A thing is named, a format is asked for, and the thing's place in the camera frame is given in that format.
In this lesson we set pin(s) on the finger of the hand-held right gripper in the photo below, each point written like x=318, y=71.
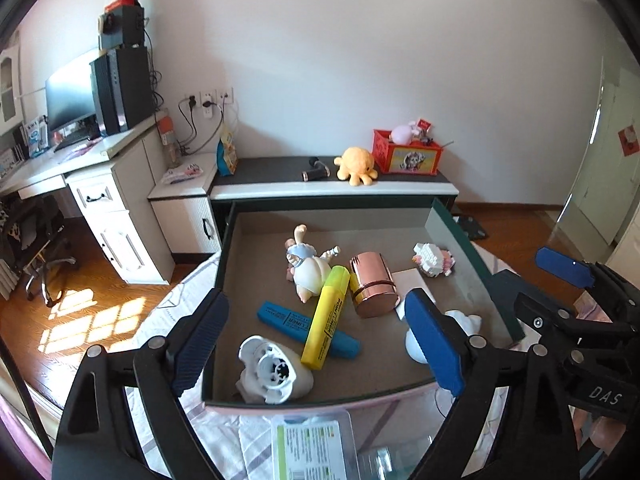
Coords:
x=560, y=266
x=510, y=290

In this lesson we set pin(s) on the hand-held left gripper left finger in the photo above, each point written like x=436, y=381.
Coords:
x=200, y=340

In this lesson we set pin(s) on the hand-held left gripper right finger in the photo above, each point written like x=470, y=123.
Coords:
x=435, y=345

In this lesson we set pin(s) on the white astronaut lamp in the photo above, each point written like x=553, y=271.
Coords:
x=462, y=325

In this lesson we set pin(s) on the pink storage box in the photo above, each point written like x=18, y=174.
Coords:
x=390, y=360

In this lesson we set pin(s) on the white charger plug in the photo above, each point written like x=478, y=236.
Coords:
x=407, y=280

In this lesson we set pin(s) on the white round plastic toy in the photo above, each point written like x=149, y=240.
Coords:
x=272, y=370

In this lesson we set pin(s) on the white pink block toy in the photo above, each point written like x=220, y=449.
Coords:
x=432, y=260

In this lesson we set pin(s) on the blue highlighter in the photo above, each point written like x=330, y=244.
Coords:
x=280, y=315

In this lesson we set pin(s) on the rose gold cylinder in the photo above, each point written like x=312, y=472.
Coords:
x=372, y=285

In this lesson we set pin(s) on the yellow highlighter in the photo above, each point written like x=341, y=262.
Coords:
x=325, y=320

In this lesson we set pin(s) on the teal clear plastic case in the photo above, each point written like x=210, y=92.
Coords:
x=390, y=460

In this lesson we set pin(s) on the unicorn doll figurine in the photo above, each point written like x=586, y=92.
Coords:
x=310, y=272

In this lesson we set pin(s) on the clear plastic box green label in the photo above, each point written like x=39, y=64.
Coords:
x=310, y=445

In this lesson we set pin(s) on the pink bedding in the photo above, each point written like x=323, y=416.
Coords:
x=590, y=310

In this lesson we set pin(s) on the black bathroom scale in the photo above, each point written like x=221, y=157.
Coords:
x=470, y=227

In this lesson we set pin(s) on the striped white quilt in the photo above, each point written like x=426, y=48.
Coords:
x=225, y=440

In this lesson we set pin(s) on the white door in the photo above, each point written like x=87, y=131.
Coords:
x=600, y=160

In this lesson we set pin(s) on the white side cabinet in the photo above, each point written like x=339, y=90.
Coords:
x=185, y=220

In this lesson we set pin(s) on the red door decoration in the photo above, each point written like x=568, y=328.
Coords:
x=629, y=140

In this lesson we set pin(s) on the white desk with drawers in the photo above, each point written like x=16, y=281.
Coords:
x=115, y=200

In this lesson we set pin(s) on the pink packet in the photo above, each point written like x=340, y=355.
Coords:
x=185, y=172

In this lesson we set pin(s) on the red printed storage box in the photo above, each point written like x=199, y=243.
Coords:
x=400, y=157

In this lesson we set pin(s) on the black white low cabinet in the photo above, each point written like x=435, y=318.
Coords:
x=275, y=167

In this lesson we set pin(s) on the blue yellow snack bag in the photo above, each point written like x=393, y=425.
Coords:
x=227, y=152

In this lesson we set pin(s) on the pink plush toy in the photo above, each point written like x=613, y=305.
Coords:
x=402, y=132

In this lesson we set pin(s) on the black office chair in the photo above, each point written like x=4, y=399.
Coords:
x=35, y=240

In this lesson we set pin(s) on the yellow octopus plush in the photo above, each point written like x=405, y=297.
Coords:
x=356, y=162

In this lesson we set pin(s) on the black handheld massager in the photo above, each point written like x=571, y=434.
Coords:
x=315, y=174

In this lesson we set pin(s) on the orange-capped bottle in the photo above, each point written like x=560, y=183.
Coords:
x=167, y=135

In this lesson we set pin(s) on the black keyboard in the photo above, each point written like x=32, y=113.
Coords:
x=75, y=141

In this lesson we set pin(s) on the black computer tower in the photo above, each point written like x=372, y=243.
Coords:
x=125, y=90

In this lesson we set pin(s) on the blue white box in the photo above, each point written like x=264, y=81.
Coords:
x=35, y=135

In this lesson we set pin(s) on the black computer monitor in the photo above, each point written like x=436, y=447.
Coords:
x=70, y=95

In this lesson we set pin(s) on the white glass-door cabinet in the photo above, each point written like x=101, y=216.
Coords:
x=10, y=85

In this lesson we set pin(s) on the black speaker box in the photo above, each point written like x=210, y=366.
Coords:
x=125, y=27

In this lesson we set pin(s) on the white wall socket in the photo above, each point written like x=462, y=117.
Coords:
x=191, y=101
x=226, y=95
x=206, y=102

